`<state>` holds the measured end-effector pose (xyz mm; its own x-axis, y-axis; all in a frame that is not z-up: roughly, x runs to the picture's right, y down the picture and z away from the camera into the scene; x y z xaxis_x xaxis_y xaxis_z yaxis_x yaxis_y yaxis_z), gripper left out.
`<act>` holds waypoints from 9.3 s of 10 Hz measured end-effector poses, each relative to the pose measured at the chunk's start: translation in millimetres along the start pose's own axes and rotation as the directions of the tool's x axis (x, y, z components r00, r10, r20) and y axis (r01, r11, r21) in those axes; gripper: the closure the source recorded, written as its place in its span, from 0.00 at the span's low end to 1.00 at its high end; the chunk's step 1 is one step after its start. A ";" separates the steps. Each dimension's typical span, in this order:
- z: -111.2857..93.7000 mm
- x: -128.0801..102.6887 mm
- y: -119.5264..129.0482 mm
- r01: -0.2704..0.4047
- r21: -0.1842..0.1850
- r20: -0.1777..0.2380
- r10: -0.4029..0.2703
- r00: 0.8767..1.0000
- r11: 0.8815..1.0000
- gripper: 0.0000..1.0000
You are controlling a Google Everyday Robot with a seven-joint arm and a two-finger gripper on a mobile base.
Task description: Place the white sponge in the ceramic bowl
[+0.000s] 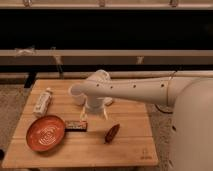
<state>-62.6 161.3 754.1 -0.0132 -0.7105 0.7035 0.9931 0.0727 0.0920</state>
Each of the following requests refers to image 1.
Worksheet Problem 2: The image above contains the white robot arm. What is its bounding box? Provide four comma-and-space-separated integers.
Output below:
69, 70, 213, 171

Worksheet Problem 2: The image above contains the wooden table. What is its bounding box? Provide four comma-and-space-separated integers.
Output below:
2, 79, 158, 168

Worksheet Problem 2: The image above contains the brown sausage toy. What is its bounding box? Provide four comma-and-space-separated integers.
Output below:
105, 124, 120, 143

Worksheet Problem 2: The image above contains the white sponge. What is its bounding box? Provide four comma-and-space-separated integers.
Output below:
104, 97, 113, 106

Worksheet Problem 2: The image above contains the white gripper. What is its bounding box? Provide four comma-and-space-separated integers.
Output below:
80, 96, 108, 121

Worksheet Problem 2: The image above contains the white plastic cup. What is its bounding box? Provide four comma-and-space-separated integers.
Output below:
68, 85, 85, 106

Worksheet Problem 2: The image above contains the dark chocolate bar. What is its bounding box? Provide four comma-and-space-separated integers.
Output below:
65, 120, 88, 132

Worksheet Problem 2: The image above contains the white plastic bottle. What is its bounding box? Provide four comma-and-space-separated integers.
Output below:
33, 88, 52, 117

